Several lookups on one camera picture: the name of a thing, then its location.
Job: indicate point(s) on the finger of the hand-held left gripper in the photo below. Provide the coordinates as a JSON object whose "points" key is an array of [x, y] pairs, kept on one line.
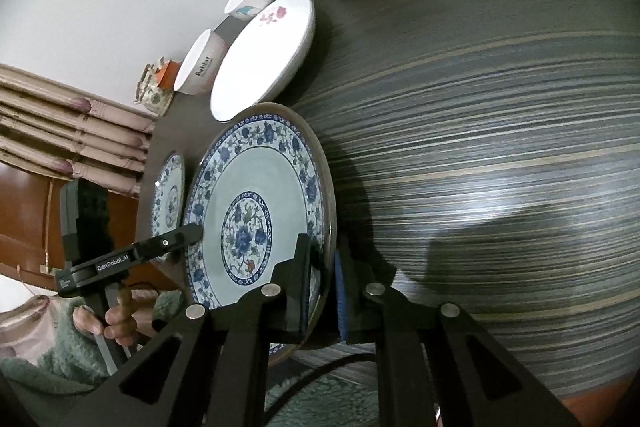
{"points": [[170, 243]]}

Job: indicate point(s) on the person's left forearm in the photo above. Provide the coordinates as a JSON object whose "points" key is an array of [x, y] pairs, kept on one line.
{"points": [[55, 357]]}

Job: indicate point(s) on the beige patterned curtain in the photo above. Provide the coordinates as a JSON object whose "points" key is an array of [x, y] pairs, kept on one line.
{"points": [[50, 122]]}

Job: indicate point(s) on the brown wooden cabinet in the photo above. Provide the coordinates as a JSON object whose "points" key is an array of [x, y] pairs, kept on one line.
{"points": [[25, 217]]}

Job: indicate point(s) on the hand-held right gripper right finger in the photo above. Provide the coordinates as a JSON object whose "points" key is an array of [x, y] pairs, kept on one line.
{"points": [[342, 302]]}

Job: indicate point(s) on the orange cup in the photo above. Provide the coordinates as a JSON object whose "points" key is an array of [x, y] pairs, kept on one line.
{"points": [[166, 76]]}

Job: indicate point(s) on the green fluffy rug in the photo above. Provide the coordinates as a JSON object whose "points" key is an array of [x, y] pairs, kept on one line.
{"points": [[325, 399]]}

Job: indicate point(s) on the floral ceramic teapot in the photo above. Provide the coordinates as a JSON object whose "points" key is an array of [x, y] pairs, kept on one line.
{"points": [[152, 99]]}

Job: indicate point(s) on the white plate with pink flower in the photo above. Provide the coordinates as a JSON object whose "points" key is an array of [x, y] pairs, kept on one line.
{"points": [[260, 57]]}

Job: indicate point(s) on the pink cloth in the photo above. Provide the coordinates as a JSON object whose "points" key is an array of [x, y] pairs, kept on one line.
{"points": [[20, 322]]}

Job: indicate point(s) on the white bowl with black print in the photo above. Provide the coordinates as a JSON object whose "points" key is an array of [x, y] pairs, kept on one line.
{"points": [[202, 67]]}

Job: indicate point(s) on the person's left hand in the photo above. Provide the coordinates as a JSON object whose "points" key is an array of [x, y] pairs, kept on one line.
{"points": [[120, 322]]}

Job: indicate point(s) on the small blue floral plate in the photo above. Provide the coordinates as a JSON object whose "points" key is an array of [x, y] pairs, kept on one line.
{"points": [[170, 192]]}

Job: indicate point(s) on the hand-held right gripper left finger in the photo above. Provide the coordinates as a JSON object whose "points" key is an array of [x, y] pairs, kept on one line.
{"points": [[299, 292]]}

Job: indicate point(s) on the large blue floral plate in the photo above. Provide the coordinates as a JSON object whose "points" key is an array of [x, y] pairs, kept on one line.
{"points": [[260, 167]]}

